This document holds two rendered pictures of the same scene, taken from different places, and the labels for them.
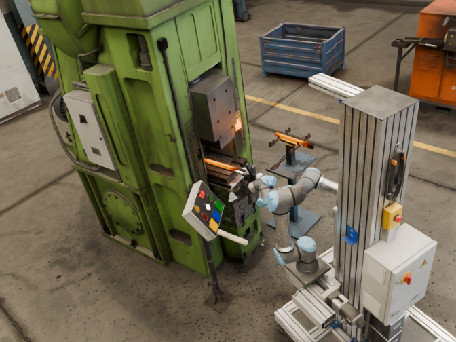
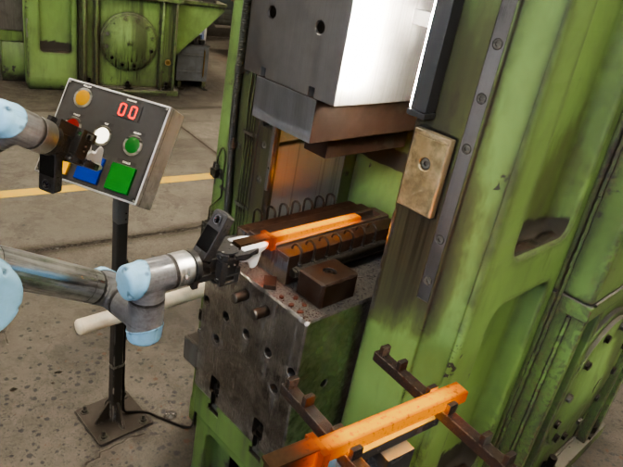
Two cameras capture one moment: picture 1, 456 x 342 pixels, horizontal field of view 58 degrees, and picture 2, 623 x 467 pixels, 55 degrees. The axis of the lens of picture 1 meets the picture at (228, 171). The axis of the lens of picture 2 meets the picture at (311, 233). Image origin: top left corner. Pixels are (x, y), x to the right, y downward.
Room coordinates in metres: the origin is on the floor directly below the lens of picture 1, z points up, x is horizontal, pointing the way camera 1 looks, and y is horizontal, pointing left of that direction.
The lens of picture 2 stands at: (2.87, -1.33, 1.66)
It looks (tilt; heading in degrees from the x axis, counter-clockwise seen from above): 26 degrees down; 92
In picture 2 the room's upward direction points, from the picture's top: 11 degrees clockwise
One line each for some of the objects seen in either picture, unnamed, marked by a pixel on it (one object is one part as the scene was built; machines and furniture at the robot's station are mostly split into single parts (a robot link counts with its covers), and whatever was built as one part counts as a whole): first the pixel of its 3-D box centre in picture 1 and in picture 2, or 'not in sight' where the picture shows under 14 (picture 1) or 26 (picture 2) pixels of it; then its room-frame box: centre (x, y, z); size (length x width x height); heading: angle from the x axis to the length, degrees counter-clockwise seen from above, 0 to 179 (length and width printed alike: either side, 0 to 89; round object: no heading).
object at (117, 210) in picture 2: (209, 257); (118, 293); (2.24, 0.26, 0.54); 0.04 x 0.04 x 1.08; 50
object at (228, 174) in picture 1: (213, 168); (321, 234); (2.85, 0.12, 0.96); 0.42 x 0.20 x 0.09; 50
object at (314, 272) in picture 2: (239, 162); (327, 283); (2.89, -0.11, 0.95); 0.12 x 0.08 x 0.06; 50
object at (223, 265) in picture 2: (251, 176); (211, 263); (2.63, -0.18, 0.98); 0.12 x 0.08 x 0.09; 50
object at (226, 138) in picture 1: (205, 132); (347, 103); (2.85, 0.12, 1.32); 0.42 x 0.20 x 0.10; 50
